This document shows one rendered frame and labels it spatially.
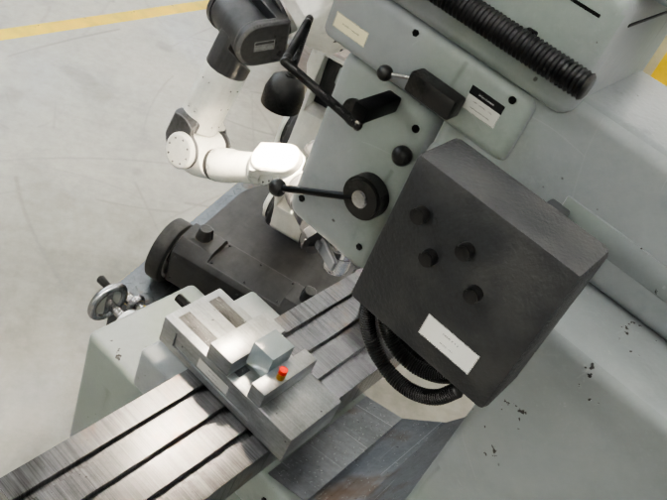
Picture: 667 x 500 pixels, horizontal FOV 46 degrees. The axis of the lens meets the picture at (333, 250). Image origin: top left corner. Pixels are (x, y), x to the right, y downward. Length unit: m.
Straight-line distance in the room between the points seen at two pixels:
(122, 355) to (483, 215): 1.20
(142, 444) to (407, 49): 0.82
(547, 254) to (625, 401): 0.27
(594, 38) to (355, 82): 0.37
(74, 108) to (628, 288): 3.08
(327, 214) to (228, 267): 1.03
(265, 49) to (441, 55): 0.61
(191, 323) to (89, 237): 1.61
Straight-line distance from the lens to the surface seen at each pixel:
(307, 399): 1.51
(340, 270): 1.41
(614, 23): 0.94
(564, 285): 0.76
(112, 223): 3.20
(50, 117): 3.70
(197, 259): 2.27
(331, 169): 1.23
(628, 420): 0.97
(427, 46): 1.06
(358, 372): 1.69
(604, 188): 1.00
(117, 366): 1.82
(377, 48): 1.11
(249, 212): 2.51
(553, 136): 1.01
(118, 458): 1.44
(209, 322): 1.57
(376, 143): 1.16
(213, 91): 1.63
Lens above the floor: 2.11
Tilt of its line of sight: 38 degrees down
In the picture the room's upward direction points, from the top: 24 degrees clockwise
